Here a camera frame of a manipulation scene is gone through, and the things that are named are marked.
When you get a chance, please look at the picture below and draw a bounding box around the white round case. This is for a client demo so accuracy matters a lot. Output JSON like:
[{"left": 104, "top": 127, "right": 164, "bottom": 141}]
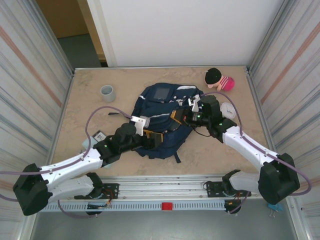
[{"left": 221, "top": 102, "right": 237, "bottom": 120}]

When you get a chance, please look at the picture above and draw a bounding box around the navy blue backpack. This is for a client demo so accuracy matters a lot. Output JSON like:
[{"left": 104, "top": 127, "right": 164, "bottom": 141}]
[{"left": 107, "top": 82, "right": 208, "bottom": 165}]

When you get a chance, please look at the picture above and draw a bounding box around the small black white card pack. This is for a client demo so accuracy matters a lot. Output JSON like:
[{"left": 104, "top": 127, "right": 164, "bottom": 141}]
[{"left": 92, "top": 129, "right": 106, "bottom": 143}]

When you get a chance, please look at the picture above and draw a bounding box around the pink plush doll black hair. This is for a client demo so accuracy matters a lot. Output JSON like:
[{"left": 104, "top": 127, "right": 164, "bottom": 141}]
[{"left": 204, "top": 67, "right": 236, "bottom": 93}]

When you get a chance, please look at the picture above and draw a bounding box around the grey plastic cup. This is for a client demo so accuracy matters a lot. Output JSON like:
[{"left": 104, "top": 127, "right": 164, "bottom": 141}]
[{"left": 100, "top": 85, "right": 116, "bottom": 103}]

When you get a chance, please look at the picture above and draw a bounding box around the blue binder clip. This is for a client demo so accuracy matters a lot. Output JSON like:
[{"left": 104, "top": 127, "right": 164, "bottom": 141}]
[{"left": 267, "top": 203, "right": 283, "bottom": 218}]

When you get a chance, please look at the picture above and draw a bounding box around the wooden door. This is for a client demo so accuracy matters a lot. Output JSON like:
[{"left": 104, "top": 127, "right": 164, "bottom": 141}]
[{"left": 36, "top": 0, "right": 107, "bottom": 62}]

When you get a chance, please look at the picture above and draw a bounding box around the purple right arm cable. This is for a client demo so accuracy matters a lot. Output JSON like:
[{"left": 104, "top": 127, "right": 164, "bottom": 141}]
[{"left": 199, "top": 91, "right": 313, "bottom": 215}]

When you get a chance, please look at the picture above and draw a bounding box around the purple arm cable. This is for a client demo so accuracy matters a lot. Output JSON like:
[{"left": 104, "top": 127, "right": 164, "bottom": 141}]
[
  {"left": 0, "top": 106, "right": 133, "bottom": 218},
  {"left": 199, "top": 91, "right": 313, "bottom": 215}
]

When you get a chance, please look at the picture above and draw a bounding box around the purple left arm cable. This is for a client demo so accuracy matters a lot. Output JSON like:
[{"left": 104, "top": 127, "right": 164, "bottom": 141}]
[{"left": 0, "top": 106, "right": 133, "bottom": 218}]

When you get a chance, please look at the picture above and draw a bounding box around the aluminium rail frame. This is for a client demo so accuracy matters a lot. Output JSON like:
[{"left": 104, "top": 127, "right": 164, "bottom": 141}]
[{"left": 26, "top": 174, "right": 300, "bottom": 202}]

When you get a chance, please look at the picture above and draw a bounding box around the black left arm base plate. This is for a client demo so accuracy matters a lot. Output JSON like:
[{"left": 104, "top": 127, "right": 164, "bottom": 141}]
[{"left": 74, "top": 183, "right": 120, "bottom": 200}]

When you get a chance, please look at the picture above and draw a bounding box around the grey slotted cable duct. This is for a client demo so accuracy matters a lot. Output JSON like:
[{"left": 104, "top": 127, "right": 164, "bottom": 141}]
[{"left": 36, "top": 201, "right": 226, "bottom": 212}]

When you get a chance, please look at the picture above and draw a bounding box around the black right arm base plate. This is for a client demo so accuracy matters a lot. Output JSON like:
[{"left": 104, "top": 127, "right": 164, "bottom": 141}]
[{"left": 203, "top": 181, "right": 251, "bottom": 200}]

